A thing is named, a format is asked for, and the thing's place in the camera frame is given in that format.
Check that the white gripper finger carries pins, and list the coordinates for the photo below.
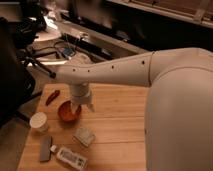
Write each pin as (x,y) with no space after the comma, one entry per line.
(77,110)
(91,107)

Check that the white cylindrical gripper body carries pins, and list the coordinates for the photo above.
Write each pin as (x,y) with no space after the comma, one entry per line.
(81,94)

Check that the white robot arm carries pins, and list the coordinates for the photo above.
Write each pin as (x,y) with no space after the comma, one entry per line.
(179,107)

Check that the orange ceramic bowl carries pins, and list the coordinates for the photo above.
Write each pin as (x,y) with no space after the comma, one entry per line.
(65,112)

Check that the red chili pepper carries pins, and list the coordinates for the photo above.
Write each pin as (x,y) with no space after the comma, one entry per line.
(53,96)

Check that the blue electronic device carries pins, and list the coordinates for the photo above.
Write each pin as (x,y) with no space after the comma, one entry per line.
(68,52)

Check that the grey rectangular block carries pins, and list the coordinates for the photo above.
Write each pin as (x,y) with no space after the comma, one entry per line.
(45,153)

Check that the small white cube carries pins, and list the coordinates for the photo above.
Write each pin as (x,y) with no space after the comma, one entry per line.
(53,148)

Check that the white labelled packet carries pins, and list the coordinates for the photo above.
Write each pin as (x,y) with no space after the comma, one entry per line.
(71,158)

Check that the black office chair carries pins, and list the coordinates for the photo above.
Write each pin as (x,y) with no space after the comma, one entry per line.
(16,83)

